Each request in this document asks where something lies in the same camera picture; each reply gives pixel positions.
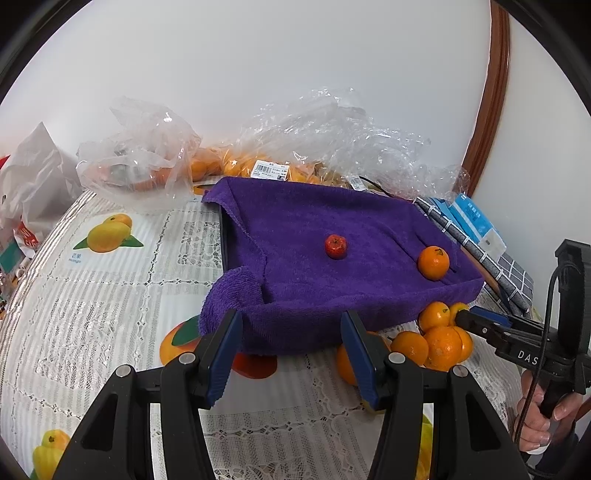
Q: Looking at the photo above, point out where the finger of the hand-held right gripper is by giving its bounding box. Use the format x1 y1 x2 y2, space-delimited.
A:
471 307 546 334
455 310 513 352

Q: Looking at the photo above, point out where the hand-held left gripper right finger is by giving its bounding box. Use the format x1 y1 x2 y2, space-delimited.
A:
340 310 532 480

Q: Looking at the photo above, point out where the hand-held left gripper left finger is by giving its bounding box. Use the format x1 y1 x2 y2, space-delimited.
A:
51 309 244 480

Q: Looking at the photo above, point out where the large orange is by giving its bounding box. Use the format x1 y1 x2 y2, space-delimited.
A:
424 325 464 372

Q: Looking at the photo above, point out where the small red fruit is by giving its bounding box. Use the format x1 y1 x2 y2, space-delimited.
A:
324 234 348 260

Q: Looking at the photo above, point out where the person's right hand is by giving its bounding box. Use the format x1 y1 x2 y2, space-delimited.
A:
510 369 585 455

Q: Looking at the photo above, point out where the grey checked cloth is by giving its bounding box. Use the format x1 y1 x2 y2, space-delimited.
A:
414 198 535 315

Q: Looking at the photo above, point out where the blue white tissue pack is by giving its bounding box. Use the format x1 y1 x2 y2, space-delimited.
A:
450 194 507 256

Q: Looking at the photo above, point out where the purple towel covered tray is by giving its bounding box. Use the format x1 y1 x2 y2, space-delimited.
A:
198 176 485 356

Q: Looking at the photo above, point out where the fruit print tablecloth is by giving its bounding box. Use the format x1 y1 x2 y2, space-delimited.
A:
0 182 536 480

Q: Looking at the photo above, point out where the plastic bag of brown fruit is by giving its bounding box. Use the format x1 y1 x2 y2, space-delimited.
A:
311 164 372 191

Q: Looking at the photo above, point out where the plastic bag of oranges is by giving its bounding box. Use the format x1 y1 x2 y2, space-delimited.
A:
189 147 324 185

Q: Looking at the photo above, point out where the clear plastic bag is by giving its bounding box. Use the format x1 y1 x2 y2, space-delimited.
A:
76 96 202 214

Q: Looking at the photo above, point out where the crumpled clear plastic wrap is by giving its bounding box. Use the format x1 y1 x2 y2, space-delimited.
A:
235 87 472 204

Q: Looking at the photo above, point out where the white plastic bag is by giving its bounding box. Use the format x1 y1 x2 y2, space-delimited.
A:
0 122 85 260

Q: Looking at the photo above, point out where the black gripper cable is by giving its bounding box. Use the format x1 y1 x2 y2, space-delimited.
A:
512 265 570 446

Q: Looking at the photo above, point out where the thin black cable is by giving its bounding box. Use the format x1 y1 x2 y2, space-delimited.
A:
359 176 394 198

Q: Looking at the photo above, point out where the brown wooden door frame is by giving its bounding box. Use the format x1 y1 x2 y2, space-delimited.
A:
461 0 511 198

